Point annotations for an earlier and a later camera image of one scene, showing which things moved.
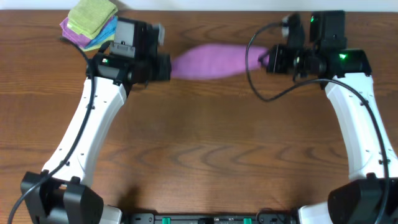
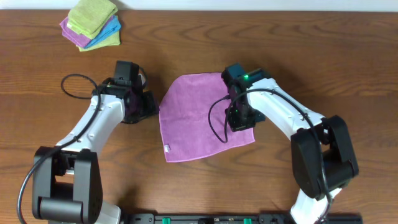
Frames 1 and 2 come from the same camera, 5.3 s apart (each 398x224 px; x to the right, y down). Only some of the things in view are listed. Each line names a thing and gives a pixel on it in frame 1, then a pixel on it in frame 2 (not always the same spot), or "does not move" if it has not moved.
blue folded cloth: x=108 y=29 does not move
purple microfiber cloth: x=211 y=60 to x=193 y=118
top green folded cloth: x=87 y=17 does not move
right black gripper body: x=295 y=62 to x=242 y=117
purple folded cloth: x=74 y=37 does not move
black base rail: x=211 y=218 does not move
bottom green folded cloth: x=95 y=46 does not move
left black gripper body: x=165 y=66 to x=148 y=104
